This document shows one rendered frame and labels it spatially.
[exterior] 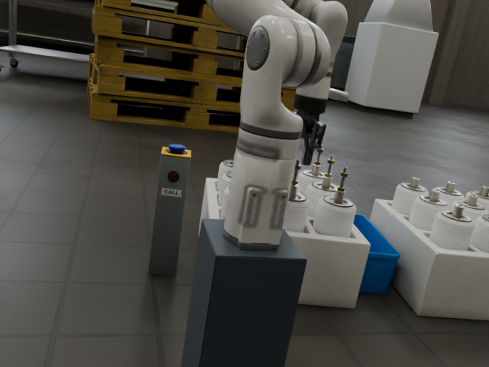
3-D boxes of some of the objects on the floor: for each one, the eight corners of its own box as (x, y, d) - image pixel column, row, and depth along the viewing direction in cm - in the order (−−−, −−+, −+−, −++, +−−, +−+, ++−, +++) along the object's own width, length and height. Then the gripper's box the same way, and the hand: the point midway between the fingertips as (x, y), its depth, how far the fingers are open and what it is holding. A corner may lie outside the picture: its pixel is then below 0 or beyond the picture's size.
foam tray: (354, 309, 118) (371, 244, 113) (199, 296, 113) (209, 226, 107) (316, 243, 155) (328, 191, 150) (198, 231, 150) (206, 177, 144)
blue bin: (391, 296, 128) (402, 255, 125) (352, 292, 127) (362, 252, 123) (356, 247, 157) (364, 214, 153) (324, 245, 155) (331, 210, 152)
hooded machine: (394, 111, 653) (422, -5, 610) (419, 119, 593) (452, -8, 550) (340, 103, 634) (367, -16, 591) (362, 111, 574) (392, -21, 531)
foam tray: (551, 325, 126) (575, 265, 121) (417, 316, 120) (436, 252, 115) (467, 258, 163) (483, 210, 158) (362, 249, 157) (374, 198, 151)
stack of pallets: (248, 112, 417) (267, -6, 389) (295, 137, 333) (323, -11, 305) (84, 95, 366) (92, -42, 338) (88, 119, 282) (100, -61, 254)
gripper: (283, 87, 113) (271, 151, 118) (313, 97, 100) (299, 169, 105) (310, 89, 116) (297, 153, 121) (343, 100, 103) (328, 170, 108)
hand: (300, 155), depth 112 cm, fingers open, 6 cm apart
